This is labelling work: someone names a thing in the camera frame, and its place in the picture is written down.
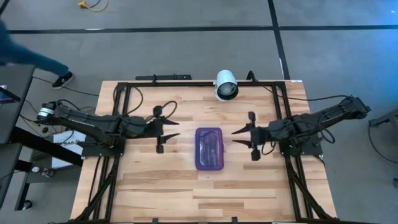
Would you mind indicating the grey table leg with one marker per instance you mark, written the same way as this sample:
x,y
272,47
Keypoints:
x,y
385,119

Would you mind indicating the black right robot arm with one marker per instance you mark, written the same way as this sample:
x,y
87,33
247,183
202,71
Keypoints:
x,y
311,121

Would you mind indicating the person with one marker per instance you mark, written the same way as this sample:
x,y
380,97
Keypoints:
x,y
28,57

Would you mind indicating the black desk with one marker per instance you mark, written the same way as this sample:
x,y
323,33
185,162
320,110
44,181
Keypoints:
x,y
15,102

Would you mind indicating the white spotlight lamp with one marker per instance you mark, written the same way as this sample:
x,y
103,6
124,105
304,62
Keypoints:
x,y
226,81

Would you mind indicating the black power strip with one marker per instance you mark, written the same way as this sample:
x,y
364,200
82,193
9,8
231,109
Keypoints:
x,y
168,77

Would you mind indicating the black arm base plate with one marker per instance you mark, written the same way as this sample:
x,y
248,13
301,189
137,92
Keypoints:
x,y
102,151
311,151

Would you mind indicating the purple translucent supply box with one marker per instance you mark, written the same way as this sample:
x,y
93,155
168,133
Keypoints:
x,y
209,161

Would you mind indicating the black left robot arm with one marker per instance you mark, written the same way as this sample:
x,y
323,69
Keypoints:
x,y
102,123

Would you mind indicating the white lettered box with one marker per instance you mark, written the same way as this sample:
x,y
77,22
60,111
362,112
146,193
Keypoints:
x,y
62,155

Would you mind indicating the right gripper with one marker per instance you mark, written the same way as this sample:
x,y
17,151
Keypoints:
x,y
261,135

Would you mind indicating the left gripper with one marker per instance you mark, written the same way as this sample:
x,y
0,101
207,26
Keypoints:
x,y
152,129

